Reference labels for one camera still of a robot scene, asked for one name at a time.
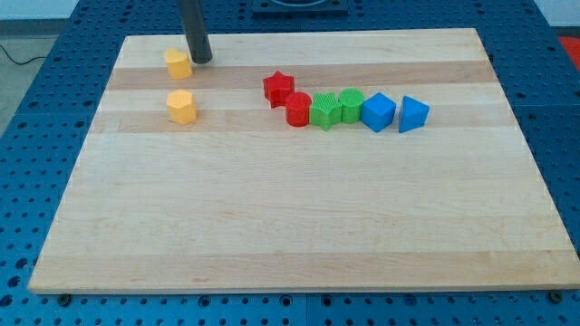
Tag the yellow heart block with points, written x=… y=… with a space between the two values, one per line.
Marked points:
x=178 y=64

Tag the light wooden board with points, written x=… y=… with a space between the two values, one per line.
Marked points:
x=239 y=201

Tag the red cylinder block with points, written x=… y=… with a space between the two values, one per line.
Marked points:
x=297 y=106

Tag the green star block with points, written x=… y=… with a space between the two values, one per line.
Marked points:
x=325 y=110

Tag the red star block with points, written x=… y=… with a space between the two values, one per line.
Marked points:
x=277 y=87

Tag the green cylinder block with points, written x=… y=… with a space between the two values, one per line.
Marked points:
x=352 y=100

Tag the blue cube block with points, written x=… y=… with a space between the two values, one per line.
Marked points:
x=378 y=112

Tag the yellow hexagon block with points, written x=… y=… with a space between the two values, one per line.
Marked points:
x=182 y=107

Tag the blue triangle block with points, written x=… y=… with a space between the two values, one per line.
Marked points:
x=413 y=114

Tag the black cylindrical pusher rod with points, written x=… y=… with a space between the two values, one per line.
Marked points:
x=192 y=19

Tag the red object at right edge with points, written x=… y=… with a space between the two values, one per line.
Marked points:
x=571 y=45

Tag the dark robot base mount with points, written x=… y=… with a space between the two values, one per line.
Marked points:
x=264 y=7

